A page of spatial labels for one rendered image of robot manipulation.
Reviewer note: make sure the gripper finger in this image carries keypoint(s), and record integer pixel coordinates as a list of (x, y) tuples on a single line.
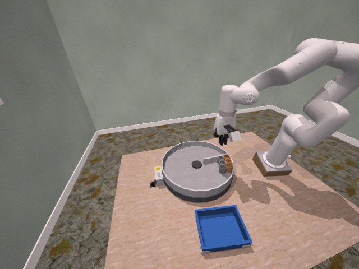
[(220, 137), (225, 137)]

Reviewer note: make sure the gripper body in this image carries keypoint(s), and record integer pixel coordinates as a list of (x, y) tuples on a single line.
[(221, 121)]

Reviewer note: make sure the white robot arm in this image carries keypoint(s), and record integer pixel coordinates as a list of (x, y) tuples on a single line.
[(323, 108)]

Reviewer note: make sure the blue crate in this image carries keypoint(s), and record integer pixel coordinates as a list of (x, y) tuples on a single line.
[(221, 228)]

